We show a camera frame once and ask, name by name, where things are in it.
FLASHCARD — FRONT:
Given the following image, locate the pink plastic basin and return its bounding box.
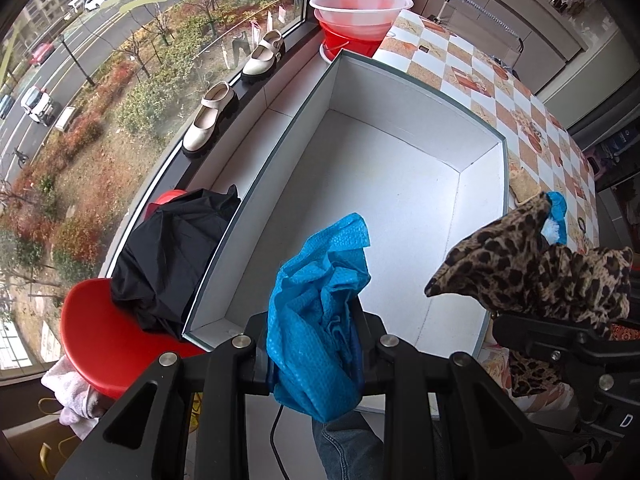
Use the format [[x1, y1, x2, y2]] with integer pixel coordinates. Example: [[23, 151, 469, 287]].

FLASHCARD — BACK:
[[309, 0, 413, 26]]

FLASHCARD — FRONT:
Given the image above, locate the cream shoe on sill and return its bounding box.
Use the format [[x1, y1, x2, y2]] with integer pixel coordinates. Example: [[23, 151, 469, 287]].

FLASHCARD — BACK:
[[182, 81, 239, 158]]

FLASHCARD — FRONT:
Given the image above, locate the red plastic stool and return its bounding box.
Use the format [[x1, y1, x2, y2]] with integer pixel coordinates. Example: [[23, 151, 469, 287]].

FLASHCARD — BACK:
[[60, 188, 207, 401]]

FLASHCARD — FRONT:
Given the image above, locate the person's denim leg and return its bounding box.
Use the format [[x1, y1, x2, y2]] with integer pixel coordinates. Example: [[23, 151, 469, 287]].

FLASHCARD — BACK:
[[311, 411, 384, 480]]

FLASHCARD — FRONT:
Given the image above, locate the checkered patterned tablecloth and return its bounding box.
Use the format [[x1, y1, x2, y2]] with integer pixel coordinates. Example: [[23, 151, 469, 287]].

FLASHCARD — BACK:
[[372, 8, 601, 413]]

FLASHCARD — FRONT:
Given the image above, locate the leopard print scrunchie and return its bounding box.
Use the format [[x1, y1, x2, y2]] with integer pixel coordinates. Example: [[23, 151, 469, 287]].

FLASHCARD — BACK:
[[423, 192, 636, 401]]

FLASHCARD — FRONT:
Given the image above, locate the grey cardboard storage box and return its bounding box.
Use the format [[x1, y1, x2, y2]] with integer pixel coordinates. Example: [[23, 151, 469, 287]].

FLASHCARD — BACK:
[[183, 52, 508, 357]]

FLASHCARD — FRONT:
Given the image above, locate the white pink cloth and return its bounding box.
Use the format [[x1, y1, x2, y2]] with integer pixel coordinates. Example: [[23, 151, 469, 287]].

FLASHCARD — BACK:
[[41, 356, 111, 440]]

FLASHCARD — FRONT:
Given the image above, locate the beige knitted sock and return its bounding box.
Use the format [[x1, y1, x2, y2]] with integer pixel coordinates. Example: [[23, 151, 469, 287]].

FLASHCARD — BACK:
[[509, 168, 541, 206]]

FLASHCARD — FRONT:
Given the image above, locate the cream shoe near basin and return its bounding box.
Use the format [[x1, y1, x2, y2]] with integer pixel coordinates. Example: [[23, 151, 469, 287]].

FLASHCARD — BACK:
[[241, 29, 285, 84]]

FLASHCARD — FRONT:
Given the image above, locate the blue cloth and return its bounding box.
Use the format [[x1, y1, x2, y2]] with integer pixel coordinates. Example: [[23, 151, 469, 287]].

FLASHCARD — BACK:
[[541, 191, 567, 245], [266, 212, 371, 422]]

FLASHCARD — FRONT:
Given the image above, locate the black cable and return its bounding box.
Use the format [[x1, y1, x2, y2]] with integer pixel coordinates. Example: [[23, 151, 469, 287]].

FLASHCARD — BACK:
[[269, 403, 292, 480]]

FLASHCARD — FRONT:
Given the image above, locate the black cloth bag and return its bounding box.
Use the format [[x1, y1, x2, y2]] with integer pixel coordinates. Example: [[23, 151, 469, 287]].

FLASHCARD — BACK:
[[111, 185, 241, 339]]

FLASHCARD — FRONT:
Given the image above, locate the red plastic basin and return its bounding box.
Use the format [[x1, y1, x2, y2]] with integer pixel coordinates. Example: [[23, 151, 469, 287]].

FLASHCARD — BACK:
[[314, 10, 392, 63]]

